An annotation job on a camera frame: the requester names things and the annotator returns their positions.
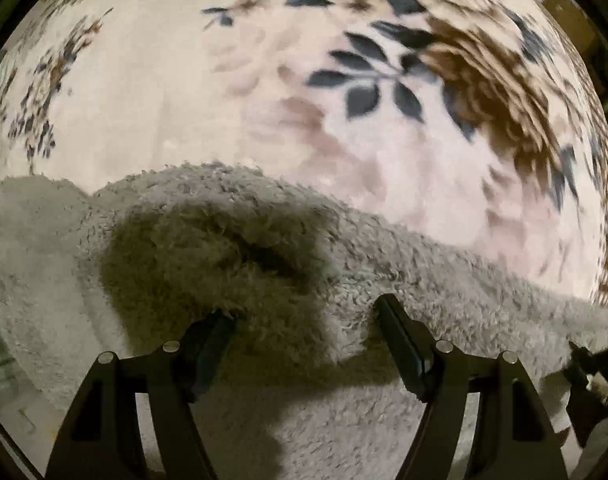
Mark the floral printed blanket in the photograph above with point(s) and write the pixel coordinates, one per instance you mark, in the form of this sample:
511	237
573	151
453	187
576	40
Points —
264	85

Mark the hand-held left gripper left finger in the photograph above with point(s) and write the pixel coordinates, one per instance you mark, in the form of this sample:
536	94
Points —
206	355

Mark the grey fluffy towel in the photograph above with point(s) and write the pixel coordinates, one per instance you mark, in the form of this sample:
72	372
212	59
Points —
264	280

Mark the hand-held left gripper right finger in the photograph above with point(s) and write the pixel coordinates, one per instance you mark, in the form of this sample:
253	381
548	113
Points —
405	347

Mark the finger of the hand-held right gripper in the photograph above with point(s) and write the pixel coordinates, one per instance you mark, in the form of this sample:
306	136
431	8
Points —
581	385

